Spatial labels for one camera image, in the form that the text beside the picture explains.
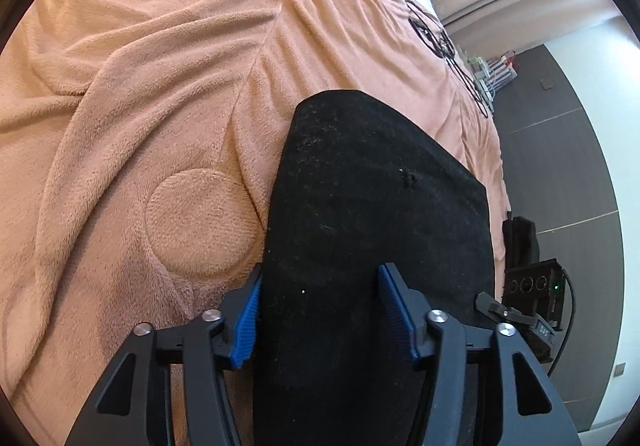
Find striped gift bag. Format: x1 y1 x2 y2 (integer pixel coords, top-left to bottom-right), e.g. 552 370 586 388
482 50 518 89

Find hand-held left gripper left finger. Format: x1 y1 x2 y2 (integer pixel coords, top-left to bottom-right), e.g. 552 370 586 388
65 263 264 446

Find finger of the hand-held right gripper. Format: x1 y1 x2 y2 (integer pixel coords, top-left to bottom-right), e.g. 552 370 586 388
474 292 536 327

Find black pants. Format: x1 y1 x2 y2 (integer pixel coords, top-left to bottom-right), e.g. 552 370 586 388
252 90 496 446

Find black bag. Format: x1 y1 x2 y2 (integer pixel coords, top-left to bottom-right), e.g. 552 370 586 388
501 213 538 271

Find thin black cable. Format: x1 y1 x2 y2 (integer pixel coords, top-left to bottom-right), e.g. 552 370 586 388
407 0 493 119

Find thick black gripper cable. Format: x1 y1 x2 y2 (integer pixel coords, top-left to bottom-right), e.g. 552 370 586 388
547 268 578 377

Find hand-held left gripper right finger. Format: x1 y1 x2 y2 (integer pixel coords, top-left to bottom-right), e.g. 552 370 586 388
377 263 583 446

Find pale green storage drawers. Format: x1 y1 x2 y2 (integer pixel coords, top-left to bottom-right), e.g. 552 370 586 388
462 48 496 101

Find orange fleece blanket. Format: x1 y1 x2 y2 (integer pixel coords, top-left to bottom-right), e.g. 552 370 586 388
0 0 511 446

